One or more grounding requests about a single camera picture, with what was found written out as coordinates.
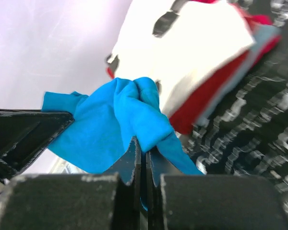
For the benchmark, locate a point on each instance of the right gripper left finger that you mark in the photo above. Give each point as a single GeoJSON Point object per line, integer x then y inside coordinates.
{"type": "Point", "coordinates": [108, 201]}

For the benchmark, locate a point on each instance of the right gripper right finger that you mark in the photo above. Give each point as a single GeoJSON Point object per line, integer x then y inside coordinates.
{"type": "Point", "coordinates": [209, 202]}

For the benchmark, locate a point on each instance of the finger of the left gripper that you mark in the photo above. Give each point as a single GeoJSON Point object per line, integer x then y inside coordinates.
{"type": "Point", "coordinates": [24, 135]}

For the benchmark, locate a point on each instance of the blue t shirt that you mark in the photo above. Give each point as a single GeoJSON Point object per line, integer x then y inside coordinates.
{"type": "Point", "coordinates": [107, 120]}

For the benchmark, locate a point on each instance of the dark red t shirt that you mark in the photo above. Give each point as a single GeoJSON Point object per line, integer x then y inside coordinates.
{"type": "Point", "coordinates": [183, 119]}

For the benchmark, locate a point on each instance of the grey folded t shirt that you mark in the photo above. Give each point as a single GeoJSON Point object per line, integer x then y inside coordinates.
{"type": "Point", "coordinates": [264, 36]}

